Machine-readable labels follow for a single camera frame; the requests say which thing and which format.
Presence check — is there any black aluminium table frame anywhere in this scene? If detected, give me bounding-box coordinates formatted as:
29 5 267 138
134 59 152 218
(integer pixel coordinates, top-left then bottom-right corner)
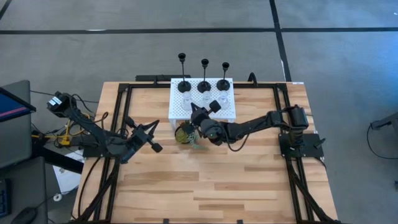
74 81 340 224

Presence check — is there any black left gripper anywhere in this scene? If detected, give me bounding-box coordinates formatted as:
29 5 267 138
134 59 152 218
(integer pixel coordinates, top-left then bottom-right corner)
119 116 164 164

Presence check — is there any black bar behind table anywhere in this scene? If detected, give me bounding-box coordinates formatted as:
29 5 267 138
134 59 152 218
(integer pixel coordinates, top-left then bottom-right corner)
136 74 174 82

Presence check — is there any grey stand foot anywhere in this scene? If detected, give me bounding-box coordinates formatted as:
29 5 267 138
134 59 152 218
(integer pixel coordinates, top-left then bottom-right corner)
369 112 398 131

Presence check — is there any black computer mouse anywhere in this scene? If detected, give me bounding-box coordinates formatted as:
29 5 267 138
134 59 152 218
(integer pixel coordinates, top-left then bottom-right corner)
11 207 38 224

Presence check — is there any dark grey panel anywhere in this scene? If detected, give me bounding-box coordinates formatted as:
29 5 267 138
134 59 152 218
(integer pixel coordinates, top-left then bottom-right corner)
0 80 32 169

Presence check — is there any succulent plant in black pot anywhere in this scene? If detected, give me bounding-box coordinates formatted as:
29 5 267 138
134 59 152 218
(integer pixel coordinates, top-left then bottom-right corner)
174 120 210 151

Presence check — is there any grey desk surface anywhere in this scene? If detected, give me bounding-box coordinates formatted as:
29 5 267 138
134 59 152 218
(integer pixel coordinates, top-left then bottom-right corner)
0 157 48 224

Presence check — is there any white paper sheet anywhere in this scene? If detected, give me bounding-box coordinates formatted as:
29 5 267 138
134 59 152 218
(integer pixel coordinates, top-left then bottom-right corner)
52 151 85 195

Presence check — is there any black stand leg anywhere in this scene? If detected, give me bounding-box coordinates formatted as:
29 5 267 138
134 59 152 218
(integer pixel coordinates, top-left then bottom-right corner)
30 141 85 174

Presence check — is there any white perforated metal shelf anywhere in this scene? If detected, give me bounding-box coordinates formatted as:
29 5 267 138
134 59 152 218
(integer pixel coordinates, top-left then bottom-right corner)
168 77 236 130

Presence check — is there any yellow cable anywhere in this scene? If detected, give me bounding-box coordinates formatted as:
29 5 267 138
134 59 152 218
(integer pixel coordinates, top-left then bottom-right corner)
30 111 93 147

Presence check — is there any monitor with blue screen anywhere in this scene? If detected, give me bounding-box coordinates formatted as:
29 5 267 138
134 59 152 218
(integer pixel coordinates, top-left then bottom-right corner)
0 86 37 124

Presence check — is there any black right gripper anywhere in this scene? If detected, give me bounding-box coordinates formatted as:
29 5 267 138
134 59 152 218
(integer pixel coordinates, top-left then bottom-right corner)
183 100 225 147

